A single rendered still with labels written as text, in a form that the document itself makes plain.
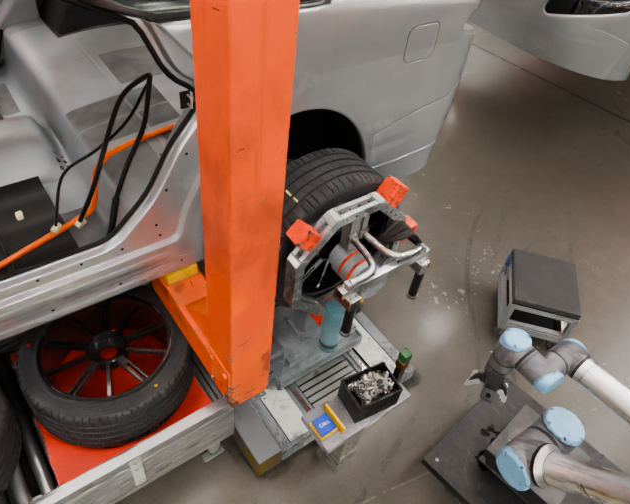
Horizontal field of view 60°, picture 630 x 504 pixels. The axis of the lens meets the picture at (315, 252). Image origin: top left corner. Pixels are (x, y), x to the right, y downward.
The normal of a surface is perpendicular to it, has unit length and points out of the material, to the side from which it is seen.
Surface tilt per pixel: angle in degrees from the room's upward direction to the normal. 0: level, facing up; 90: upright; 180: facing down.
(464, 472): 0
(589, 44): 96
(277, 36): 90
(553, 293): 0
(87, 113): 7
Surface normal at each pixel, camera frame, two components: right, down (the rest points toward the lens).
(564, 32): -0.50, 0.60
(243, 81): 0.58, 0.62
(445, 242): 0.11, -0.69
